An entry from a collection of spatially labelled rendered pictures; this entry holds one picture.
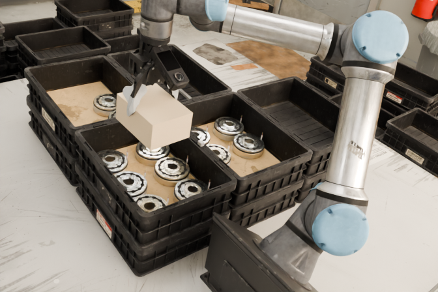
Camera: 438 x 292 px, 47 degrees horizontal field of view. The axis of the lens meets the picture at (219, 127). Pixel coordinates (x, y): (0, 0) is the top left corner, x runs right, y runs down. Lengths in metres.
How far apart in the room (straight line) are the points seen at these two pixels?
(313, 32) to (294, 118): 0.69
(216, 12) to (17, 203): 0.85
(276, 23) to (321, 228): 0.50
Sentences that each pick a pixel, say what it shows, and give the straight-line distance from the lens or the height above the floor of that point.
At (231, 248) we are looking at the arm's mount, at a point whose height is 0.89.
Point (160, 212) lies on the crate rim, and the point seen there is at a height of 0.93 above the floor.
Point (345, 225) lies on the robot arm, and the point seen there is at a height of 1.08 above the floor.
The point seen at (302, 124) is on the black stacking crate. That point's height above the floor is 0.83.
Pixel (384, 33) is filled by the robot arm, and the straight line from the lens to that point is 1.13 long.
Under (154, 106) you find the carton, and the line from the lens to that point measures 1.25.
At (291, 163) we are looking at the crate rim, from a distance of 1.49.
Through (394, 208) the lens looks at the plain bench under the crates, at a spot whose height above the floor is 0.70.
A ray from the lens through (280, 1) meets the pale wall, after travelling 5.10.
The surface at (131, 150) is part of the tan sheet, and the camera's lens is 1.58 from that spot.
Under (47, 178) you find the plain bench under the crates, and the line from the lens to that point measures 1.68.
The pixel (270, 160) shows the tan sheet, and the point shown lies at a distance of 1.64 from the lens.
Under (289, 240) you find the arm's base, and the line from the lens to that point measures 1.25.
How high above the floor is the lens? 1.78
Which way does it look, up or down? 33 degrees down
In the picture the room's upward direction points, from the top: 11 degrees clockwise
